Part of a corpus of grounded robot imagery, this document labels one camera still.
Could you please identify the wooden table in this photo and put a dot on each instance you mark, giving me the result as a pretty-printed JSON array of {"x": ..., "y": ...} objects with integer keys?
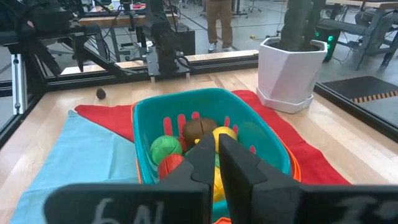
[{"x": 124, "y": 20}]

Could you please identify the light blue cloth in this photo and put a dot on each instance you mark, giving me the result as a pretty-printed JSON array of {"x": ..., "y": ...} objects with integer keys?
[{"x": 77, "y": 161}]

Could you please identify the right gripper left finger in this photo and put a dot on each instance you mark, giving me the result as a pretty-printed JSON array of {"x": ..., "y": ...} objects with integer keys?
[{"x": 140, "y": 202}]

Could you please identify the green toy pepper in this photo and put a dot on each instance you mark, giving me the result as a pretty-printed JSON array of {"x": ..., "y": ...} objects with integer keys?
[{"x": 164, "y": 147}]

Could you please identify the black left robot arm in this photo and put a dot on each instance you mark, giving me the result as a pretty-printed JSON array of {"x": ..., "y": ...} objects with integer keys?
[{"x": 163, "y": 40}]

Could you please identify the red cloth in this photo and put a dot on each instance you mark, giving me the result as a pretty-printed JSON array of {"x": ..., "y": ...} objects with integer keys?
[{"x": 105, "y": 118}]

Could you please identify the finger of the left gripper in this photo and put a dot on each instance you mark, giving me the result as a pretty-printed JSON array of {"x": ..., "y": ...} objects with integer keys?
[{"x": 80, "y": 53}]

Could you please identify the person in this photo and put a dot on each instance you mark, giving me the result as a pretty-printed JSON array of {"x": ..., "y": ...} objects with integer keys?
[{"x": 219, "y": 18}]

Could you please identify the silver aluminium post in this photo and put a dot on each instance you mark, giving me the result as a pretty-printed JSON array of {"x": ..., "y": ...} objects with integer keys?
[{"x": 18, "y": 84}]

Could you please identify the black mat with hazard stripes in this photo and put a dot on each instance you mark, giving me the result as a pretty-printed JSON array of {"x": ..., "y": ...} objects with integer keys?
[{"x": 357, "y": 88}]

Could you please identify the large red toy strawberry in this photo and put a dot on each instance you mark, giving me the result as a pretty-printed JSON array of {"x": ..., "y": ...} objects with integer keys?
[{"x": 169, "y": 166}]

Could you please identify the brown toy kiwi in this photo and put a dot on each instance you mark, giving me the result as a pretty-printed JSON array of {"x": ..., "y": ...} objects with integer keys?
[{"x": 197, "y": 129}]

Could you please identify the grey desk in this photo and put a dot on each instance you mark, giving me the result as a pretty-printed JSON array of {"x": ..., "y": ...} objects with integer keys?
[{"x": 348, "y": 26}]

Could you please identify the computer tower with green lights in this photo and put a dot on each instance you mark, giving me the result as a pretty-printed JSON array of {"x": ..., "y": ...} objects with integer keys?
[{"x": 334, "y": 40}]

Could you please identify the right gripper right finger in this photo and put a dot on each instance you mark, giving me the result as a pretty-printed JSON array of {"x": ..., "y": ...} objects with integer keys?
[{"x": 280, "y": 202}]

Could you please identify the small dark brown disc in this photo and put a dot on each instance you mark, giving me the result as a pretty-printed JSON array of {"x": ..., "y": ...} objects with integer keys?
[{"x": 101, "y": 93}]

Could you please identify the white faceted plant pot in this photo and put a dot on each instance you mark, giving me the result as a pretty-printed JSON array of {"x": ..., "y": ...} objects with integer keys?
[{"x": 286, "y": 77}]

